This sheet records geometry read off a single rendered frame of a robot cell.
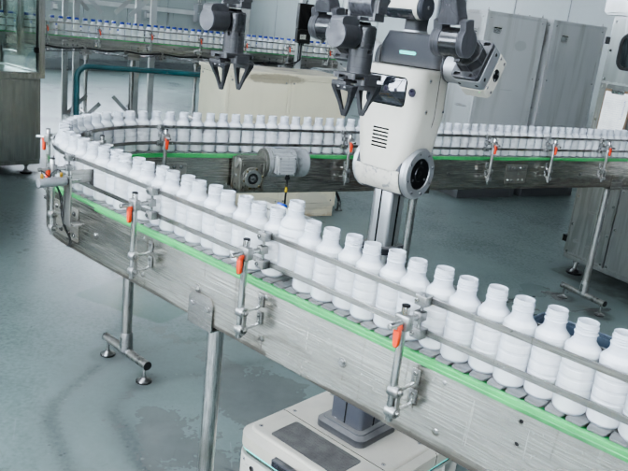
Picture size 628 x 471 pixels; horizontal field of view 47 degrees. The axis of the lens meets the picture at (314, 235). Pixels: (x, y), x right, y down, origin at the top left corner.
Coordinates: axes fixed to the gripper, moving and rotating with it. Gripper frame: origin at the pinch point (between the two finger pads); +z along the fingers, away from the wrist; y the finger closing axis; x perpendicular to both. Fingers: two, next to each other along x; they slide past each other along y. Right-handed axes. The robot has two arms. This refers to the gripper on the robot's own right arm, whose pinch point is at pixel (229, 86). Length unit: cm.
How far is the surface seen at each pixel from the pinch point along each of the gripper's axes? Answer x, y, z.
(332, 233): 57, 17, 23
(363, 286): 69, 19, 31
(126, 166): -23.9, 16.1, 26.8
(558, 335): 110, 17, 26
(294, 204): 45, 17, 20
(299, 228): 47, 17, 25
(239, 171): -74, -73, 46
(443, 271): 86, 17, 23
